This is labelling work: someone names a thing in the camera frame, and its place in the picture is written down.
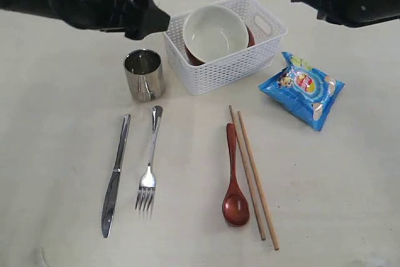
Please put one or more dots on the shiny stainless steel cup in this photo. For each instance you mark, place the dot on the shiny stainless steel cup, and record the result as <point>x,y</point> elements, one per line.
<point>144,73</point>

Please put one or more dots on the white perforated plastic basket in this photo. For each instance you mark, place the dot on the white perforated plastic basket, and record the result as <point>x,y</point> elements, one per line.
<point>267,29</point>

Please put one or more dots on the blue Lay's chips bag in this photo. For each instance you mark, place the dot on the blue Lay's chips bag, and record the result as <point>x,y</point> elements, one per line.
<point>304,91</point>

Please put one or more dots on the silver metal fork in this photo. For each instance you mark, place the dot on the silver metal fork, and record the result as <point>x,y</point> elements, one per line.
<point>147,185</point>

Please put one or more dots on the silver metal knife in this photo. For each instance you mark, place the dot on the silver metal knife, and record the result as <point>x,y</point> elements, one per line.
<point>109,204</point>

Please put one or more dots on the light wooden chopstick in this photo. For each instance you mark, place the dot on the light wooden chopstick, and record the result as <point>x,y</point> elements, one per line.
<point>265,207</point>
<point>247,174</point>

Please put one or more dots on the dark red wooden spoon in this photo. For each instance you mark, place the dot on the dark red wooden spoon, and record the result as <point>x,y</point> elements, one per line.
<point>235,207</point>

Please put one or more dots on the brown wooden plate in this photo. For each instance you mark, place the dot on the brown wooden plate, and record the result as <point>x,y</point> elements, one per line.
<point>197,62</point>

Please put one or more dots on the white ceramic bowl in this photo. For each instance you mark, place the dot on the white ceramic bowl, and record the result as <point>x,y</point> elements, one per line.
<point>213,32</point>

